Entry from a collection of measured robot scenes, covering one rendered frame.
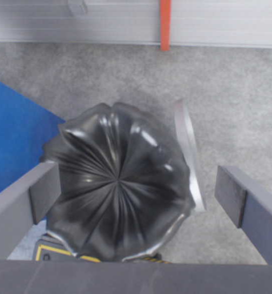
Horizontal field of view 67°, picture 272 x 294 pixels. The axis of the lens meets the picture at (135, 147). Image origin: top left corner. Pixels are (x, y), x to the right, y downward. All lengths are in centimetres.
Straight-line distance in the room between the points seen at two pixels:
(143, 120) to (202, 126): 75
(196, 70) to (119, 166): 92
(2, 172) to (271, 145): 139
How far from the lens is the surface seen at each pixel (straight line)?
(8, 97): 93
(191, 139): 130
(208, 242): 137
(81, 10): 136
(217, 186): 17
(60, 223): 73
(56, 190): 17
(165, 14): 129
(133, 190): 78
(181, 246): 136
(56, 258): 116
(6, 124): 93
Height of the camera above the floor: 130
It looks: 79 degrees down
